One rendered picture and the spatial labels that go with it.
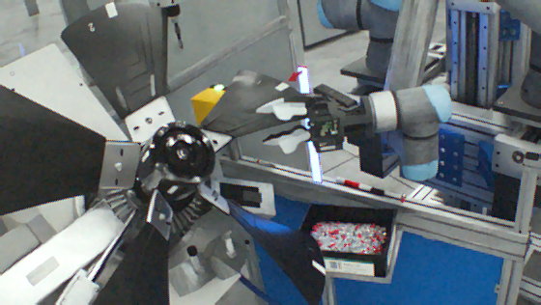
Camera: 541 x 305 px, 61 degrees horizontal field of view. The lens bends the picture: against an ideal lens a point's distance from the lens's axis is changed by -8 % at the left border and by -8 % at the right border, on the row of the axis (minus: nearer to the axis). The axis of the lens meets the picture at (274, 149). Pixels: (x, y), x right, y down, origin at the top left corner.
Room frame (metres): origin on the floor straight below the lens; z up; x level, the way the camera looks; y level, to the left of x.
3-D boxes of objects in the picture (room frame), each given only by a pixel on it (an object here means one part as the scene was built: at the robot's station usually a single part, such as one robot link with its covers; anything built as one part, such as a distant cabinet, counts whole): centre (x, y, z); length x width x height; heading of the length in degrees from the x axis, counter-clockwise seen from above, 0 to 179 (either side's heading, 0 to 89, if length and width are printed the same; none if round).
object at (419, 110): (0.82, -0.29, 1.17); 0.11 x 0.08 x 0.09; 87
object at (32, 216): (1.06, 0.69, 0.92); 0.17 x 0.16 x 0.11; 50
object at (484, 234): (1.04, -0.18, 0.82); 0.90 x 0.04 x 0.08; 50
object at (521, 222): (0.76, -0.51, 0.96); 0.03 x 0.03 x 0.20; 50
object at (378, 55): (1.39, -0.40, 1.09); 0.15 x 0.15 x 0.10
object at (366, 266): (0.86, -0.13, 0.85); 0.22 x 0.17 x 0.07; 65
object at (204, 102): (1.29, 0.12, 1.02); 0.16 x 0.10 x 0.11; 50
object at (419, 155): (0.84, -0.28, 1.08); 0.11 x 0.08 x 0.11; 8
